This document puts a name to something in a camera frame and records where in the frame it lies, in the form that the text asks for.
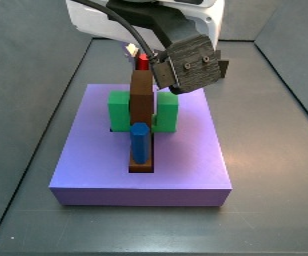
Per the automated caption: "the purple base board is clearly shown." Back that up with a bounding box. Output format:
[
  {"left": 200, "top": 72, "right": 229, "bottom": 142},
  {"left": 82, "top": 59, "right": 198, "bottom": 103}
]
[{"left": 50, "top": 84, "right": 232, "bottom": 206}]

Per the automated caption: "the blue hexagonal peg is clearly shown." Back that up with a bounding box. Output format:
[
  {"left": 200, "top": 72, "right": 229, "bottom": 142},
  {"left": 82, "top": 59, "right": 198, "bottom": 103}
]
[{"left": 130, "top": 122, "right": 150, "bottom": 164}]

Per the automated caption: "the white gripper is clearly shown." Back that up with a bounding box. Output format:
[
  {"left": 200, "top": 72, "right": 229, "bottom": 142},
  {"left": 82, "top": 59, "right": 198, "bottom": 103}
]
[{"left": 66, "top": 0, "right": 225, "bottom": 58}]

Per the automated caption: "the red peg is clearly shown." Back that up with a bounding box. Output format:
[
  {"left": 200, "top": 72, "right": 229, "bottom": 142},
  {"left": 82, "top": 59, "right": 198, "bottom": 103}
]
[{"left": 137, "top": 53, "right": 149, "bottom": 70}]

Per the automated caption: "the brown upright block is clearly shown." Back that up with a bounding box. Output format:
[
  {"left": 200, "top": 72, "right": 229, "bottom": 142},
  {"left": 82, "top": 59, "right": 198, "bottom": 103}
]
[{"left": 129, "top": 70, "right": 154, "bottom": 173}]

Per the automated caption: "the green U-shaped block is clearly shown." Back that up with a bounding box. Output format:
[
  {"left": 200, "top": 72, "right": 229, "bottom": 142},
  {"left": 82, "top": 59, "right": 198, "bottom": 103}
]
[{"left": 108, "top": 91, "right": 178, "bottom": 133}]

